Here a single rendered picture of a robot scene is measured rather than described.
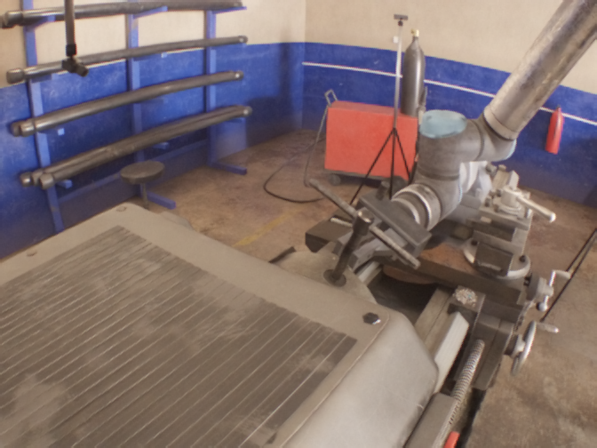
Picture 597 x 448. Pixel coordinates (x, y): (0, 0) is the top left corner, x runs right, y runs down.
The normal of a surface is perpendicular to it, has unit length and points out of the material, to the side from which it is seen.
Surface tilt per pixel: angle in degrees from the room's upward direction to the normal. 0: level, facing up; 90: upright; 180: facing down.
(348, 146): 90
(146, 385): 0
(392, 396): 45
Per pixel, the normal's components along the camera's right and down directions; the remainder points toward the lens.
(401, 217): 0.26, -0.73
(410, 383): 0.61, -0.43
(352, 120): -0.24, 0.44
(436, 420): 0.03, -0.89
